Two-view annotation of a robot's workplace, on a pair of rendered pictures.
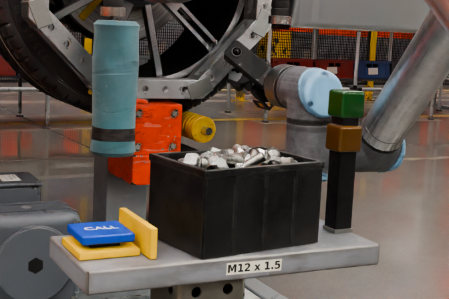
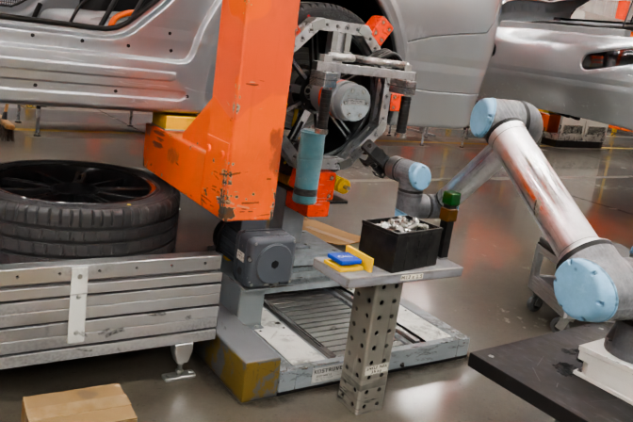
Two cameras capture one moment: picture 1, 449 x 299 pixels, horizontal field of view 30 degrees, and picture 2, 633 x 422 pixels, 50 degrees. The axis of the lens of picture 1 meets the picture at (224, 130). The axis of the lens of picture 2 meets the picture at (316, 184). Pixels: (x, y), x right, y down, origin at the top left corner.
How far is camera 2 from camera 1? 92 cm
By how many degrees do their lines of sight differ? 9
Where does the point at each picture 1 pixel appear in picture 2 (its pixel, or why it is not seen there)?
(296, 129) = (405, 195)
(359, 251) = (454, 270)
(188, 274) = (385, 280)
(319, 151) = (415, 207)
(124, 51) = (318, 148)
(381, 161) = not seen: hidden behind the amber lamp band
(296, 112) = (405, 186)
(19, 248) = (268, 255)
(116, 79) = (313, 163)
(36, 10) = not seen: hidden behind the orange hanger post
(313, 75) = (417, 168)
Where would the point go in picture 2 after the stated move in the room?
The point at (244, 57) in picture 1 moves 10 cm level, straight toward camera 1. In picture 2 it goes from (373, 149) to (378, 154)
